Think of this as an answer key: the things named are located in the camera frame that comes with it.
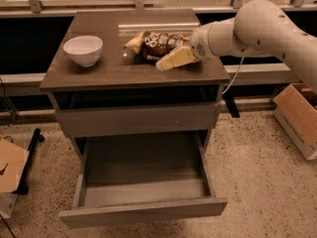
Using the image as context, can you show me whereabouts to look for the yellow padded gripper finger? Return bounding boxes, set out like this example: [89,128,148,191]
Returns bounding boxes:
[156,46,198,71]

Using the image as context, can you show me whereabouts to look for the brown chip bag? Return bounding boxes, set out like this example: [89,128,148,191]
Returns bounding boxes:
[124,31,189,60]

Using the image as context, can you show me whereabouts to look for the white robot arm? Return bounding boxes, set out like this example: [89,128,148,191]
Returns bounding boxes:
[156,0,317,92]

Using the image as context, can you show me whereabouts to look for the grey drawer cabinet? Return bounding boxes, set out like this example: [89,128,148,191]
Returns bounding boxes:
[39,9,231,230]

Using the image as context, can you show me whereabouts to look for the open grey middle drawer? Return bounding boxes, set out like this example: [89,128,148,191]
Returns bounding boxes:
[58,132,228,228]

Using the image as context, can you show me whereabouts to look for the white ceramic bowl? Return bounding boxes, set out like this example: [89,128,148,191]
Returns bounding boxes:
[63,36,103,67]

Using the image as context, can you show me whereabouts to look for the cardboard box on right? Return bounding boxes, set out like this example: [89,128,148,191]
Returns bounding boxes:
[273,83,317,160]

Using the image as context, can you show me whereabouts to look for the cardboard sheet on left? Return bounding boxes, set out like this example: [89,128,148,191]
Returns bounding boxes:
[0,139,29,192]

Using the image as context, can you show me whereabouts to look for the black stand leg left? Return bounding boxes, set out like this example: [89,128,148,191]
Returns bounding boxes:
[13,128,45,195]

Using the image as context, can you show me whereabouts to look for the white power cable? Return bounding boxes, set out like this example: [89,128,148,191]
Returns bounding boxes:
[221,56,246,96]

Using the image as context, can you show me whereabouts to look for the black metal bracket foot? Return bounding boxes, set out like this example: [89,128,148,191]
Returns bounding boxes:
[222,92,240,118]

